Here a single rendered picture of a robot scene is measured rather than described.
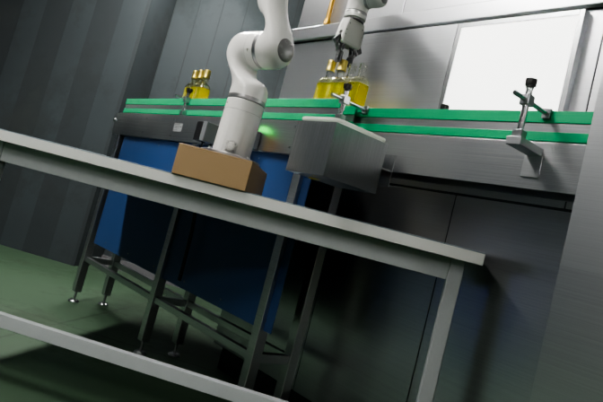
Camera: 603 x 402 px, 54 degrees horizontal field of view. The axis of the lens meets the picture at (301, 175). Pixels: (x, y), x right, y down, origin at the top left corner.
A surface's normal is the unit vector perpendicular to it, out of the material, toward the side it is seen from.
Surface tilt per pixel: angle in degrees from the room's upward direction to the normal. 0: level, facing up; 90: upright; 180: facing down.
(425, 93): 90
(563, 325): 90
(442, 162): 90
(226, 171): 90
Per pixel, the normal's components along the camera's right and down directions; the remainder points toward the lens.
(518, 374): -0.73, -0.25
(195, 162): -0.14, -0.12
